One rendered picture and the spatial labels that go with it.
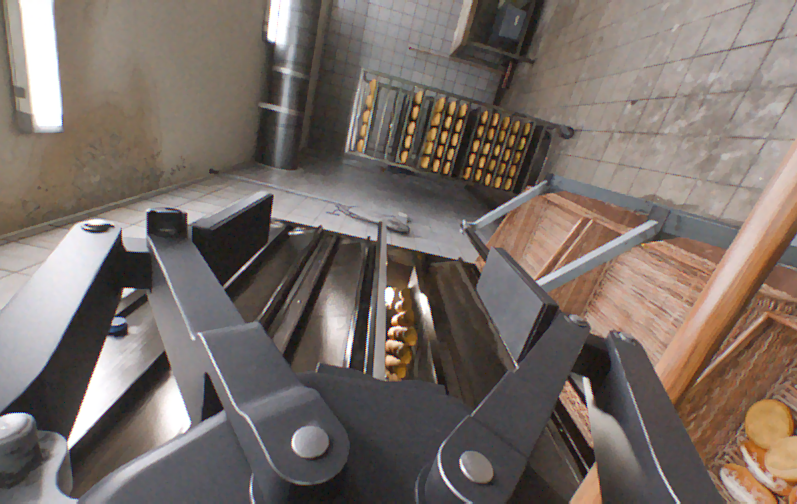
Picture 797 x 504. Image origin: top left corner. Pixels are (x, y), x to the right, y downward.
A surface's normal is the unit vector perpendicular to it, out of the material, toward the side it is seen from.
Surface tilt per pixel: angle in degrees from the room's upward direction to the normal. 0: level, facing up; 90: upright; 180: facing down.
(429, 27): 90
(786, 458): 32
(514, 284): 0
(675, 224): 90
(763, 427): 38
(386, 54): 90
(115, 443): 70
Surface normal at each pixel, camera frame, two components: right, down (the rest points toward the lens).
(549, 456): -0.10, -0.93
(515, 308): -0.97, -0.22
